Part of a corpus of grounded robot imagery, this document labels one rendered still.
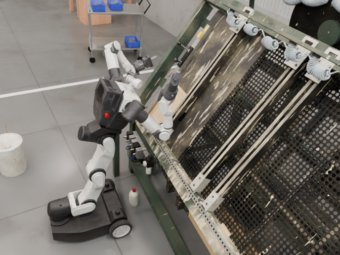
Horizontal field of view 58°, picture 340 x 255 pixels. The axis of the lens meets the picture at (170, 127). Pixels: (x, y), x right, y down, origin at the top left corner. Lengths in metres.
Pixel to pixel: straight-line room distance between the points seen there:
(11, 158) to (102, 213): 1.14
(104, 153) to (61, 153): 1.42
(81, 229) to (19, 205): 0.77
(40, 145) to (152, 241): 1.83
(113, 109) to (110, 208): 1.08
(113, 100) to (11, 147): 1.55
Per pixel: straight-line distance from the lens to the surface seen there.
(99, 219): 2.91
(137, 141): 2.73
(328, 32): 2.49
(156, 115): 2.73
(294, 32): 2.09
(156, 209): 2.96
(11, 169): 3.60
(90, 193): 2.78
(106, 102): 2.18
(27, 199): 3.42
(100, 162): 2.56
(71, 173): 3.57
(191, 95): 2.41
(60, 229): 2.90
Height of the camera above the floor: 2.48
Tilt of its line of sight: 36 degrees down
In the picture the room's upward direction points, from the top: 7 degrees clockwise
